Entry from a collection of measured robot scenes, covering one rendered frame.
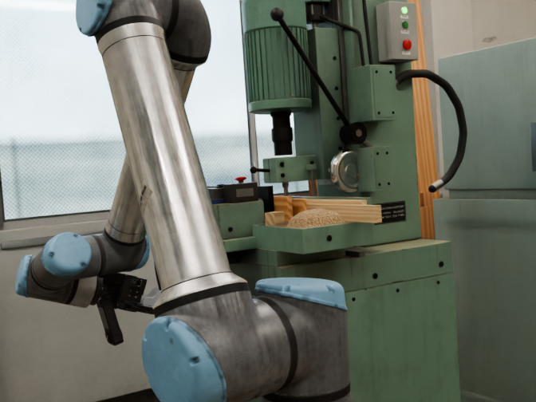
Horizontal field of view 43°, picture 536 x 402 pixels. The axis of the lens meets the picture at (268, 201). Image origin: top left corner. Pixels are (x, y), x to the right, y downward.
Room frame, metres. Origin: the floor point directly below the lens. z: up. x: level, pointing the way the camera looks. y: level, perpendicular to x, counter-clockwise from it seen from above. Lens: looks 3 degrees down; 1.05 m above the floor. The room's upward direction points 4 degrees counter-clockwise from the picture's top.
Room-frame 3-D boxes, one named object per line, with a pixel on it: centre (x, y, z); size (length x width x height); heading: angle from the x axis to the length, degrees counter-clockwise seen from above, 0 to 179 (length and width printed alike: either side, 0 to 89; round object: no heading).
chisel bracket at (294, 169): (1.93, -0.07, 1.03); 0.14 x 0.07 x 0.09; 121
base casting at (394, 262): (1.98, -0.16, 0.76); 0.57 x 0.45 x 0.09; 121
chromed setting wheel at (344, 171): (1.88, -0.23, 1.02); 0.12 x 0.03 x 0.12; 121
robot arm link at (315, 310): (1.13, -0.04, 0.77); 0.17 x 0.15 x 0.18; 130
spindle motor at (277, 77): (1.92, -0.05, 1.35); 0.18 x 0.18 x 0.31
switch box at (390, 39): (1.96, -0.40, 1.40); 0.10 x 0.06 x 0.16; 121
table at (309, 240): (1.85, 0.03, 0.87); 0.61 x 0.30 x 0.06; 31
